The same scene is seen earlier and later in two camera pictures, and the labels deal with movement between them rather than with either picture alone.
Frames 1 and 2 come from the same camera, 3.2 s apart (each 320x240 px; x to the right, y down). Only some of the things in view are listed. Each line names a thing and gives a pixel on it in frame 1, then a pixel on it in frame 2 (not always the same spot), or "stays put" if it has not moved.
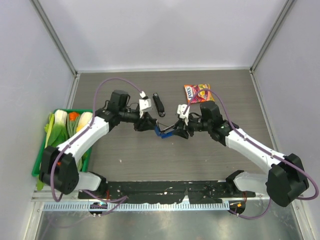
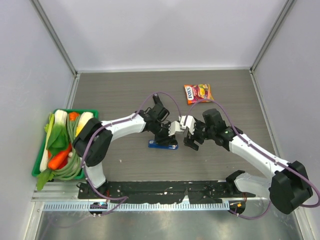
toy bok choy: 56,128 stays put
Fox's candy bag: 204,95 stays put
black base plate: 202,192 stays put
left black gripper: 145,123 → 166,139
